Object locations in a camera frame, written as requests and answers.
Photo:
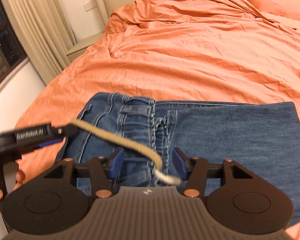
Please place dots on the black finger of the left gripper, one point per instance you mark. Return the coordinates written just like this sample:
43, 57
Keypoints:
47, 142
64, 131

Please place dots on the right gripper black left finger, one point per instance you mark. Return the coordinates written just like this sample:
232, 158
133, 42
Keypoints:
61, 196

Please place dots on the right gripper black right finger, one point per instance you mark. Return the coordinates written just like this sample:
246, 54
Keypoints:
234, 196

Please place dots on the blue denim jeans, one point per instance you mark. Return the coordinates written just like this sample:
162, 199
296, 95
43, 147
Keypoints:
265, 139

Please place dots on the beige bedside ledge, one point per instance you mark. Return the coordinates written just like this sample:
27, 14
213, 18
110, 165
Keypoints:
81, 46

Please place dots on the dark framed window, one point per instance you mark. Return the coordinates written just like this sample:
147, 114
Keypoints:
11, 50

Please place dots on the beige curtain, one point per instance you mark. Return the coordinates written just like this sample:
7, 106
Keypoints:
44, 31

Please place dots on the orange bed duvet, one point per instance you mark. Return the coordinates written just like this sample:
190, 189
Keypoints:
248, 62

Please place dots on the white wall switch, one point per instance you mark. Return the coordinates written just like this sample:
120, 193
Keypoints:
89, 5

